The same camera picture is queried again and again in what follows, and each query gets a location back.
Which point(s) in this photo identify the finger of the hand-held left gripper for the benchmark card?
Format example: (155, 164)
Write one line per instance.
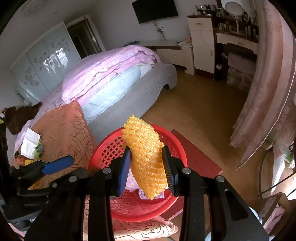
(41, 190)
(57, 164)

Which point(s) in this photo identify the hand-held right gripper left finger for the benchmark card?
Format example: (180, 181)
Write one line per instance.
(123, 171)

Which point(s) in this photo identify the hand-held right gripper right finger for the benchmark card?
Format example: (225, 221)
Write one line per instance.
(170, 171)

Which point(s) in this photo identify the green wrapper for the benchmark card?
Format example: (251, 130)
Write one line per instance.
(38, 149)

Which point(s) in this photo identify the yellow foam fruit net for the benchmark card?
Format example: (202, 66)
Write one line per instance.
(145, 150)

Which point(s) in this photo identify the orange brown wrapper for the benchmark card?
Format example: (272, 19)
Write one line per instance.
(24, 161)

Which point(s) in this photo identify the white paper sheet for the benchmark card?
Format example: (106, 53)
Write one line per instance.
(30, 141)

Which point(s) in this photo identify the red plastic basket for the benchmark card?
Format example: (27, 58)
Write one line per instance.
(138, 208)

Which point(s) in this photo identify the red stool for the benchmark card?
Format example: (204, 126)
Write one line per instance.
(198, 157)

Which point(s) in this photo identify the orange rose-patterned blanket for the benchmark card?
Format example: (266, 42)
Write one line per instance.
(64, 129)

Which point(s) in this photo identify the brown plush toy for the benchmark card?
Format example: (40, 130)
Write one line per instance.
(20, 115)

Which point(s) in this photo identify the pink floral bedsheet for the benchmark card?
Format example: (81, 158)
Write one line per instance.
(50, 102)

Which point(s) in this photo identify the grey upholstered bed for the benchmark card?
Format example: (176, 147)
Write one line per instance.
(138, 97)

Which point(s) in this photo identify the light blue folded quilt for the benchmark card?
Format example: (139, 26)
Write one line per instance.
(113, 90)

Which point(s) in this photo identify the white floral glass wardrobe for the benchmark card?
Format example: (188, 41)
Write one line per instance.
(44, 64)

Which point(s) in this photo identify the pink folded duvet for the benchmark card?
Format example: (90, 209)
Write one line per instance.
(104, 69)

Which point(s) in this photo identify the low cream television cabinet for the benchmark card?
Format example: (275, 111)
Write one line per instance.
(175, 56)

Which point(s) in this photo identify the patterned storage box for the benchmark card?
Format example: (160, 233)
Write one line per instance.
(239, 78)

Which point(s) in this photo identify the pink floral curtain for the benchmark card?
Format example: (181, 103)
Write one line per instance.
(270, 92)

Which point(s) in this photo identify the dark folded cloth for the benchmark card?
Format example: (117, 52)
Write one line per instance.
(130, 43)

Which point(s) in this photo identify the dark wooden door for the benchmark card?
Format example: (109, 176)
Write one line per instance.
(81, 37)

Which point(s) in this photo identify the tall cream cabinet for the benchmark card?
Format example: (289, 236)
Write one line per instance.
(203, 46)

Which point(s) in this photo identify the pink cushioned stool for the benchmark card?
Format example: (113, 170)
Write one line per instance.
(241, 62)

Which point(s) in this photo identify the small pink packets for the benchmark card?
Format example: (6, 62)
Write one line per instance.
(186, 41)

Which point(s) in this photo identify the pink flower in vase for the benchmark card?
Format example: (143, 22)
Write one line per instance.
(159, 30)

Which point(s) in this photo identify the dark wood vanity desk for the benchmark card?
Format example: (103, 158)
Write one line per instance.
(238, 41)

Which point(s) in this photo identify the row of cosmetic bottles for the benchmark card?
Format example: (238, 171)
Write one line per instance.
(222, 25)

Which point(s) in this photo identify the round ceiling light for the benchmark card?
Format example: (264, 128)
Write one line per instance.
(34, 7)

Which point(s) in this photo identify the round white standing mirror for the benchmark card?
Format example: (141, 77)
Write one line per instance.
(234, 9)

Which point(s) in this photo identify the black wall television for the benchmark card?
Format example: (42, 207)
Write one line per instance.
(155, 10)

